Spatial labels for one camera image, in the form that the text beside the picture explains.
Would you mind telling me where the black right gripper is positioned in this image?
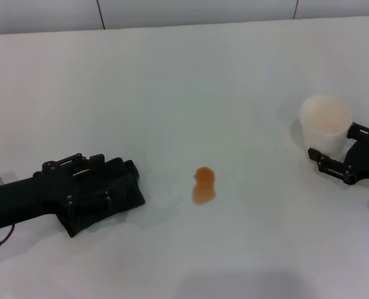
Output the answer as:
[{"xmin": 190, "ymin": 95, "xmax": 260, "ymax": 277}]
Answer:
[{"xmin": 307, "ymin": 121, "xmax": 369, "ymax": 187}]

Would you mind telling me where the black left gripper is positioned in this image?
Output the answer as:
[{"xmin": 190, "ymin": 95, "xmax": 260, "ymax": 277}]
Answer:
[{"xmin": 0, "ymin": 151, "xmax": 113, "ymax": 234}]

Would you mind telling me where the white plastic cup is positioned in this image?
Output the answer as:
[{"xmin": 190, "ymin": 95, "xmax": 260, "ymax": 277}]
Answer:
[{"xmin": 298, "ymin": 92, "xmax": 353, "ymax": 157}]

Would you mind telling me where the dark blue rag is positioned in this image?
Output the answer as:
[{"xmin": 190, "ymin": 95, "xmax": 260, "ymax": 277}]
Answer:
[{"xmin": 63, "ymin": 157, "xmax": 147, "ymax": 239}]

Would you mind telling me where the orange-brown liquid stain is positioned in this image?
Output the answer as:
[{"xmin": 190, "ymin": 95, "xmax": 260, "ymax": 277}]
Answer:
[{"xmin": 191, "ymin": 166, "xmax": 218, "ymax": 207}]

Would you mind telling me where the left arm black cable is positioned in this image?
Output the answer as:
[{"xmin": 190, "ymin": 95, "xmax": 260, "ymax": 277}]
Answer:
[{"xmin": 0, "ymin": 223, "xmax": 16, "ymax": 250}]

